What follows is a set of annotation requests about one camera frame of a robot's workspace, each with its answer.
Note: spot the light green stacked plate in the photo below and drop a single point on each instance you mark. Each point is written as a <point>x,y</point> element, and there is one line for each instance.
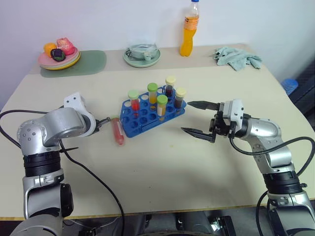
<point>75,59</point>

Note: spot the small black box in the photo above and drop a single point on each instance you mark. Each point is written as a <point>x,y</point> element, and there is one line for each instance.
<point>89,233</point>

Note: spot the orange soda bottle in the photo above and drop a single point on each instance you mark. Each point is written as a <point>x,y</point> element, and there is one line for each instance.
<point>187,41</point>

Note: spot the yellow plate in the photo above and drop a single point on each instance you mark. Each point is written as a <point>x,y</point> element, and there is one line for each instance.
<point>71,65</point>

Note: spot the teal crumpled cloth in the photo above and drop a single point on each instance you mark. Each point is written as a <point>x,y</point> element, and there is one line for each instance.
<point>233,58</point>

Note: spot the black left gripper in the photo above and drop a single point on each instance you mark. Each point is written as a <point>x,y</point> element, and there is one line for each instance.
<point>97,126</point>

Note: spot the orange toy fruit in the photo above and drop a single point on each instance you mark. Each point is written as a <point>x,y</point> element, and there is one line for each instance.
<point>49,48</point>

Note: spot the blue plastic test tube rack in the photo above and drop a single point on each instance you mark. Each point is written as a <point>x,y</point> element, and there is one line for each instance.
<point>145,128</point>

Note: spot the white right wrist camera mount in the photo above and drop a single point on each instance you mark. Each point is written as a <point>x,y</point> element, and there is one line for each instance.
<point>233,108</point>

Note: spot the pale green plate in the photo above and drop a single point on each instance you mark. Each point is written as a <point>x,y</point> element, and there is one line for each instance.
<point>140,64</point>

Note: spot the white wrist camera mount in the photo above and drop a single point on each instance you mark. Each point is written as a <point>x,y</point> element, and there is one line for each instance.
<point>233,108</point>
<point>73,100</point>

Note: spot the pink plate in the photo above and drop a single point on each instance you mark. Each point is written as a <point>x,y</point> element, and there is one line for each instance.
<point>44,61</point>

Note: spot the large black box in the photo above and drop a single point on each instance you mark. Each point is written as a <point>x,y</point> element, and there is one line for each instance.
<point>224,227</point>

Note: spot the dark grey rounded shape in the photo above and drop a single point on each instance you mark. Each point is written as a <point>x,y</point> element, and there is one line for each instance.
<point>177,226</point>

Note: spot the pink apple in foam net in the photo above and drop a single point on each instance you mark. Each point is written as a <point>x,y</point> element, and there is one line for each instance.
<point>65,46</point>

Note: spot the small white cup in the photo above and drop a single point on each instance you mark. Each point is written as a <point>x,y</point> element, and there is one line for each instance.
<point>148,57</point>

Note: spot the dark purple toy fruit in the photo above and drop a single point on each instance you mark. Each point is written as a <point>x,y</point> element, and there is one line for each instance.
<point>57,54</point>

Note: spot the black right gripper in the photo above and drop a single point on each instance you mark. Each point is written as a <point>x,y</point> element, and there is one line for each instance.
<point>221,126</point>

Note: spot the red liquid tube green cap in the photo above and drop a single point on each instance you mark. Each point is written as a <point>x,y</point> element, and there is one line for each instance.
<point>134,104</point>
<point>118,132</point>

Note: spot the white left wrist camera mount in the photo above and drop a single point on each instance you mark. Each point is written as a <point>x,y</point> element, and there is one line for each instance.
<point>73,100</point>

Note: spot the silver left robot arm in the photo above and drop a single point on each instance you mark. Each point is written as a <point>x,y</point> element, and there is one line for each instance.
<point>61,123</point>

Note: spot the dark liquid tube cream cap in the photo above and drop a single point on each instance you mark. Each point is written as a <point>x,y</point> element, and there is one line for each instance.
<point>179,99</point>
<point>170,88</point>

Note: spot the blue plastic stool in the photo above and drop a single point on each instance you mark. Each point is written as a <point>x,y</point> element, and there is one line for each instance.
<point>290,86</point>

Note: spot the clear plastic bag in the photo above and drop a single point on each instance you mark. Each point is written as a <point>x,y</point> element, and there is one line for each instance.
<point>140,50</point>

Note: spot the green placemat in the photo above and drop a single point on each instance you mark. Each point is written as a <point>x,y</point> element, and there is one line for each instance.
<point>92,64</point>

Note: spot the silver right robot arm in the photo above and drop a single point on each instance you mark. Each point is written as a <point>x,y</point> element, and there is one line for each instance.
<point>265,127</point>

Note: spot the orange liquid tube green cap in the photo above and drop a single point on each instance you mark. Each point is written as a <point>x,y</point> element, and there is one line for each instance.
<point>152,94</point>
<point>162,107</point>

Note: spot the black chair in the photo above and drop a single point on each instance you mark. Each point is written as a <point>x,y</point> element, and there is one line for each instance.
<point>305,91</point>

